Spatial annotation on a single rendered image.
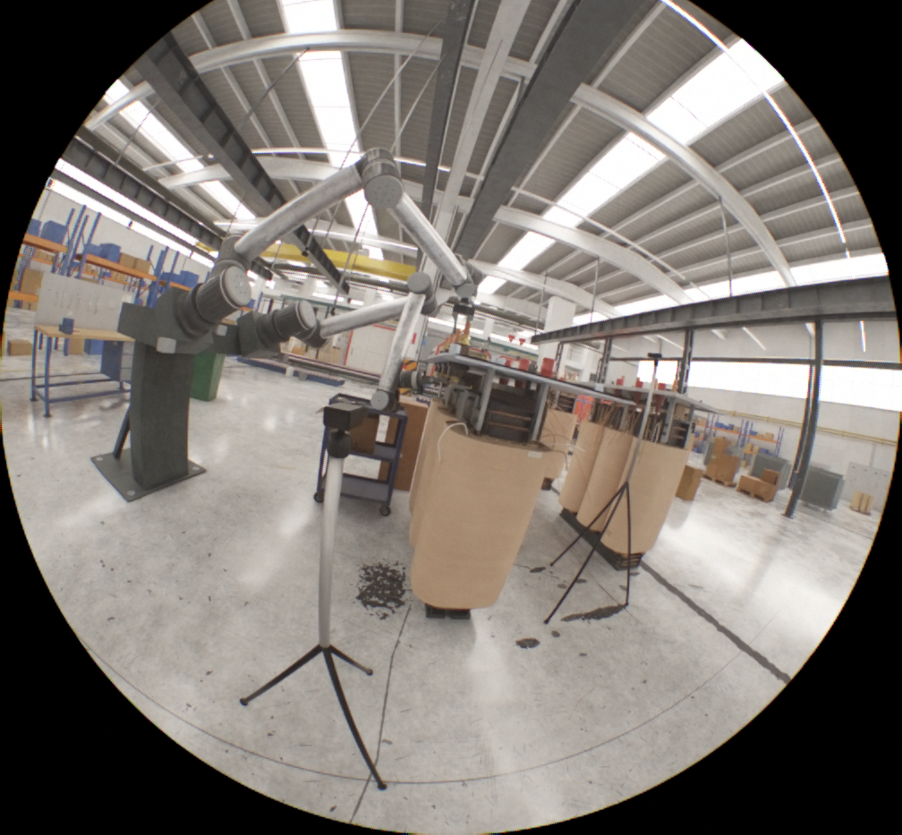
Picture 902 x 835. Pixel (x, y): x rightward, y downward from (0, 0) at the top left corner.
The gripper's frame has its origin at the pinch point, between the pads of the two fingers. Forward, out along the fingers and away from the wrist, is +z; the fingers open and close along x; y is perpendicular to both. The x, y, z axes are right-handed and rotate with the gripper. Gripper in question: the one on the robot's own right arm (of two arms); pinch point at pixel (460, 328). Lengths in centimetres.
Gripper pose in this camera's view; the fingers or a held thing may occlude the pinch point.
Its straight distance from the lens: 174.1
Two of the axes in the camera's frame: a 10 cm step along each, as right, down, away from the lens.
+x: -9.7, -2.3, 1.0
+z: -2.3, 9.7, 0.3
